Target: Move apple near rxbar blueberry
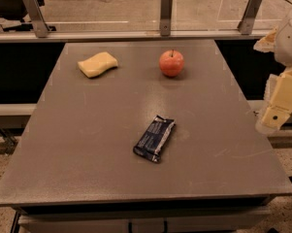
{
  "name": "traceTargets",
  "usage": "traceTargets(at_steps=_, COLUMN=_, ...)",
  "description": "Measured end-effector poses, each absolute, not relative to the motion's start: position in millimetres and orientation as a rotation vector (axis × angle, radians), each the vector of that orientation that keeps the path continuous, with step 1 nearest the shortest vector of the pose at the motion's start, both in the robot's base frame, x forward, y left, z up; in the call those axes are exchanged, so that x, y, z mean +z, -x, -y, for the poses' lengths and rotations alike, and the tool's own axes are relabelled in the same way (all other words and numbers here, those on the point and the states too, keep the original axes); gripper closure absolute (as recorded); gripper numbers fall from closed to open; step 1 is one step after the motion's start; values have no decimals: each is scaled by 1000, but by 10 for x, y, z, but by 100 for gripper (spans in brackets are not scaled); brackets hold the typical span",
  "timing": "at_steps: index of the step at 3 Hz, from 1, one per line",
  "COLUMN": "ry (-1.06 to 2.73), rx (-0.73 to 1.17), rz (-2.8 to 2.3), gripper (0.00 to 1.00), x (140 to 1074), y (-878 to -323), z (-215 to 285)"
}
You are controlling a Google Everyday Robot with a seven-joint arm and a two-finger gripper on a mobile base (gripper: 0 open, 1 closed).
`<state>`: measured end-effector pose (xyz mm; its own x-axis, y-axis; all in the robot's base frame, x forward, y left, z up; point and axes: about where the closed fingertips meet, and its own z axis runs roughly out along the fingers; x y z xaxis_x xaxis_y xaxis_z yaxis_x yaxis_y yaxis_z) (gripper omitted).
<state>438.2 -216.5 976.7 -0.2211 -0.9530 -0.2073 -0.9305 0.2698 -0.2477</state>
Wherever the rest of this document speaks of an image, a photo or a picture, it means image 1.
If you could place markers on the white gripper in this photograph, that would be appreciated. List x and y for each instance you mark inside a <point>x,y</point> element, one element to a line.
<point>290,46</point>

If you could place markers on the left metal bracket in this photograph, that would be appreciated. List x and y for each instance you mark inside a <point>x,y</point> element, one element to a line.
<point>39,26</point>

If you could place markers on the metal bracket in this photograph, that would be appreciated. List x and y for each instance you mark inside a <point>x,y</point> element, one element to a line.
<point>39,26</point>
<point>166,7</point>
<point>246,24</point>

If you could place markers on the yellow sponge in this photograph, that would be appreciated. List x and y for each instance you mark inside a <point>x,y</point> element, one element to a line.
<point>97,64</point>

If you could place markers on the middle metal bracket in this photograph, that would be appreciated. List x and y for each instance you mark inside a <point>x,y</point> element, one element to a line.
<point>166,7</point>

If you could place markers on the right metal bracket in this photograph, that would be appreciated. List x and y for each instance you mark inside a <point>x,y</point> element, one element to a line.
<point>246,24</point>

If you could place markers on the red apple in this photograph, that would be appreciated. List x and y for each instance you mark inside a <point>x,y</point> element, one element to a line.
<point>171,63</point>

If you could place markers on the clear acrylic barrier panel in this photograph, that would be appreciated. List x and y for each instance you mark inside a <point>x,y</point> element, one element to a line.
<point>144,15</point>

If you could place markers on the dark blue rxbar wrapper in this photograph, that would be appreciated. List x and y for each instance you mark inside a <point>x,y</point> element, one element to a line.
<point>153,140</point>

